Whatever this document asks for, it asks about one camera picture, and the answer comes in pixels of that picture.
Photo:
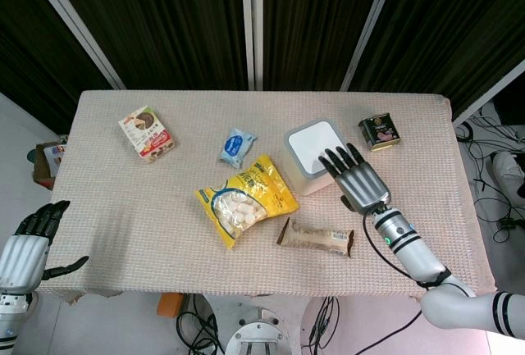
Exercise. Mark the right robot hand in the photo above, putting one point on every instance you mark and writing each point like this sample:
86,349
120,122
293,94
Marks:
363,183

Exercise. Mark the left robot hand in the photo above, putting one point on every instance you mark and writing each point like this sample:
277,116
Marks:
24,244

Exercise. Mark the white square box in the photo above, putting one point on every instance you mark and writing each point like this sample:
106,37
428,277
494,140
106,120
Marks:
313,156

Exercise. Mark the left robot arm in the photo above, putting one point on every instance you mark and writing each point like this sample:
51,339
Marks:
10,318

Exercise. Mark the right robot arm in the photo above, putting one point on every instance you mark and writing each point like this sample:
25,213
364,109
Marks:
426,265

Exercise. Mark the robot base column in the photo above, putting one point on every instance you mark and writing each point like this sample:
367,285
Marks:
258,330

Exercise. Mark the black gold tin can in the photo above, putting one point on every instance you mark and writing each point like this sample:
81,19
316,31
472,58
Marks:
379,131

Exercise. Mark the brown snack bar wrapper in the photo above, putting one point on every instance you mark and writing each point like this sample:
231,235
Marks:
316,239

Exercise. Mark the cardboard box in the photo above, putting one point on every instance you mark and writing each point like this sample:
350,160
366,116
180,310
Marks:
47,162

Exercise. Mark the yellow candy bag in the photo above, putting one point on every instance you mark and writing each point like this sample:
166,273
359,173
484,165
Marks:
246,199

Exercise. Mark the blue tissue packet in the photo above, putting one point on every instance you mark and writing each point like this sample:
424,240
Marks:
236,147

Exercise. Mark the pink woven tablecloth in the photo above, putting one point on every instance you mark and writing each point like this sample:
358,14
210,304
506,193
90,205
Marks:
164,240

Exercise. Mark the white shoe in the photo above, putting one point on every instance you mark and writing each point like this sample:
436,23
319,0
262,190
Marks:
508,170

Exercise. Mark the orange box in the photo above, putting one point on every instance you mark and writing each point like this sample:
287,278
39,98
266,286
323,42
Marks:
170,305

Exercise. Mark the red white cookie box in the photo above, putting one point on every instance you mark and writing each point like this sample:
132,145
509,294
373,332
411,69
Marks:
147,134

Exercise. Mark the dark folding screen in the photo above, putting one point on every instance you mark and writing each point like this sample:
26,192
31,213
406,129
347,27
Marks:
262,23

